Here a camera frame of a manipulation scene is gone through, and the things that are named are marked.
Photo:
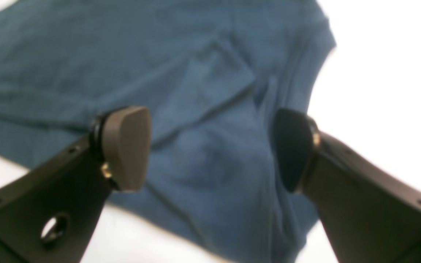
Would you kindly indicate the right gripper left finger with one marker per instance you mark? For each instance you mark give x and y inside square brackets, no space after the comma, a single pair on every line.
[50,214]

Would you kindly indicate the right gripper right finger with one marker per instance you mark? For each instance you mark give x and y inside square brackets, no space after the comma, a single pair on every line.
[368,215]

